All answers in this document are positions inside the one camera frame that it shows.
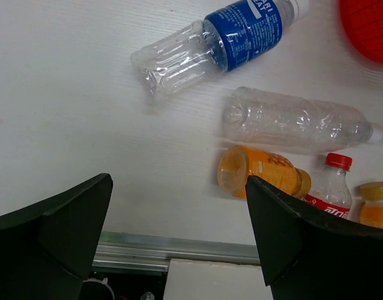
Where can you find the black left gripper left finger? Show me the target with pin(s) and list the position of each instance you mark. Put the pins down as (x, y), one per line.
(47, 248)

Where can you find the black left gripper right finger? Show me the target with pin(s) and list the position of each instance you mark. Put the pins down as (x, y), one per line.
(307, 253)

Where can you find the red cap cola bottle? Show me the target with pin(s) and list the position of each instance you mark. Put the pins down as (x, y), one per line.
(329, 191)

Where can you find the orange juice bottle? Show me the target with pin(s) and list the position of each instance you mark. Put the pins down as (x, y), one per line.
(371, 213)
(240, 162)

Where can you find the clear unlabelled plastic bottle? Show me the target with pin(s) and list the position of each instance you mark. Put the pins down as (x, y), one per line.
(295, 124)

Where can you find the blue label clear bottle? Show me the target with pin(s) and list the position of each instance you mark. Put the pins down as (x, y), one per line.
(224, 40)

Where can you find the red mesh plastic bin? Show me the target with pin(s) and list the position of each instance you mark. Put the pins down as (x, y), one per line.
(362, 22)

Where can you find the aluminium table edge rail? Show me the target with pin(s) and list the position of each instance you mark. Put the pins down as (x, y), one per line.
(150, 253)

